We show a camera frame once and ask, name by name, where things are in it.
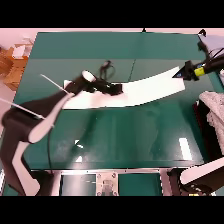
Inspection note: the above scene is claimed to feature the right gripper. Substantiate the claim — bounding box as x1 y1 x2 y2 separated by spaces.
181 60 205 82

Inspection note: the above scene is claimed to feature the brown cardboard box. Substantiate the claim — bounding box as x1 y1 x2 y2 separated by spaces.
0 45 31 92

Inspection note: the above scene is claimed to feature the silver frame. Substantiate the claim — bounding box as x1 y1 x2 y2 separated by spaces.
0 166 214 197

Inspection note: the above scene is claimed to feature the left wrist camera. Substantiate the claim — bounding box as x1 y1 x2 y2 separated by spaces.
99 59 117 82

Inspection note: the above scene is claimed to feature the white knit garment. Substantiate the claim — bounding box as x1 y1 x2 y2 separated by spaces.
198 90 224 156

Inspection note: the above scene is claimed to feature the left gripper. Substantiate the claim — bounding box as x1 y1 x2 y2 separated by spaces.
97 81 125 97

